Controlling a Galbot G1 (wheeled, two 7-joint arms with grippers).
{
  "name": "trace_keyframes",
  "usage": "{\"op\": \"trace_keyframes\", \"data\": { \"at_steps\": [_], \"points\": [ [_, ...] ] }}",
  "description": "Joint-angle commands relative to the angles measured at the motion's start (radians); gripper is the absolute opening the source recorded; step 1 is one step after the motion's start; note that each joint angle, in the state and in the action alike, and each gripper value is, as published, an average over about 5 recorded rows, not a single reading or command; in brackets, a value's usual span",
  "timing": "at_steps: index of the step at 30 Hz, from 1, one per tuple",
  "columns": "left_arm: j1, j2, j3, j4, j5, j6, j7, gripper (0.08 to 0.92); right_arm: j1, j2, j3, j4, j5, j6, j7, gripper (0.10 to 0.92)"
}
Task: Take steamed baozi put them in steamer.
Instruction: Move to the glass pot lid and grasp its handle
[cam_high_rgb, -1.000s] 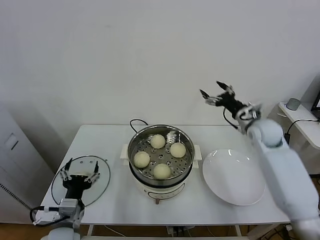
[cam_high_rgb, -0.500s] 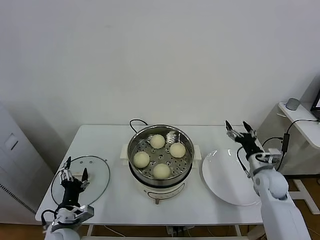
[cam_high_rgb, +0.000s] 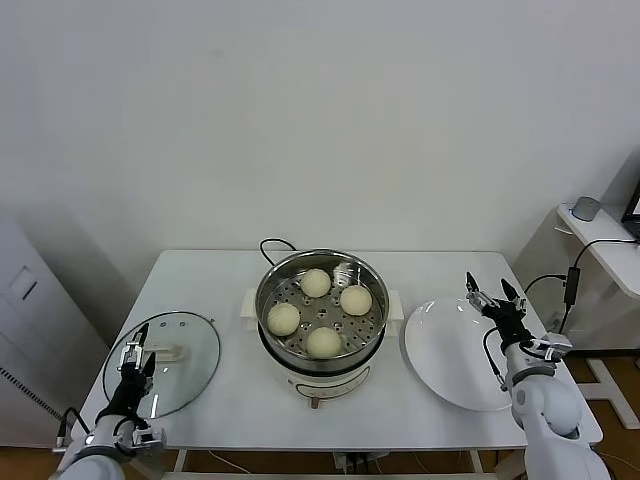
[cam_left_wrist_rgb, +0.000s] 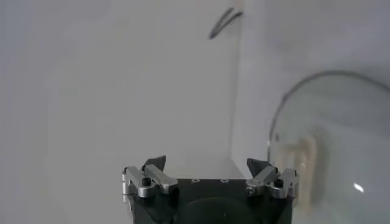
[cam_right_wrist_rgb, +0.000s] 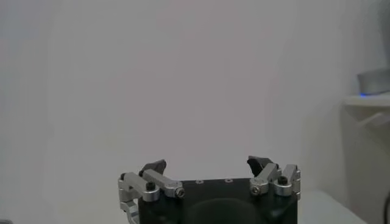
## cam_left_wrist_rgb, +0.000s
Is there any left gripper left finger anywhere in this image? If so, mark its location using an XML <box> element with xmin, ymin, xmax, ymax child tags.
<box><xmin>121</xmin><ymin>155</ymin><xmax>179</xmax><ymax>199</ymax></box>

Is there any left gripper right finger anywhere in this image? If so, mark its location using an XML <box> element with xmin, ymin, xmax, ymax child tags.
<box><xmin>246</xmin><ymin>157</ymin><xmax>300</xmax><ymax>200</ymax></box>

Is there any round glass pot lid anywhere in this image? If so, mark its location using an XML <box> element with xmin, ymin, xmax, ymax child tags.
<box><xmin>267</xmin><ymin>70</ymin><xmax>390</xmax><ymax>224</ymax></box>

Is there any white storage cabinet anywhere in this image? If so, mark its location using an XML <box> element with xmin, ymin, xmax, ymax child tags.
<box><xmin>0</xmin><ymin>0</ymin><xmax>244</xmax><ymax>224</ymax></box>

